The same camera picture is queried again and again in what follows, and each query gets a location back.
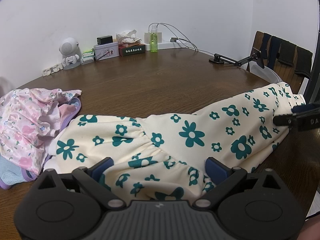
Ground cream green floral garment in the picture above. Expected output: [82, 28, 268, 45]
[44, 82, 305, 202]

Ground wooden chair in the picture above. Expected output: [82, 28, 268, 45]
[245, 31, 313, 94]

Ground pink floral satin garment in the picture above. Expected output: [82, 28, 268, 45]
[1, 88, 82, 175]

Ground white power strip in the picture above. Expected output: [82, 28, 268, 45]
[42, 63, 63, 76]

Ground green white small boxes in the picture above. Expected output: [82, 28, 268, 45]
[81, 49, 95, 65]

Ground white metal tin box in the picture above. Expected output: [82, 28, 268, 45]
[93, 42, 119, 61]

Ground white robot speaker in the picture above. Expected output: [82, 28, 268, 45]
[59, 37, 81, 70]

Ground small black box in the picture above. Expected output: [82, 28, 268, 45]
[97, 35, 113, 45]

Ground black tissue box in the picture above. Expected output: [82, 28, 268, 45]
[116, 29, 146, 57]

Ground white power charger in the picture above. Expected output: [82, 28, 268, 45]
[144, 32, 162, 44]

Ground green spray bottle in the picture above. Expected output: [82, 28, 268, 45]
[150, 24, 158, 53]

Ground white charging cables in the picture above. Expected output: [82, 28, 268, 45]
[147, 22, 216, 55]

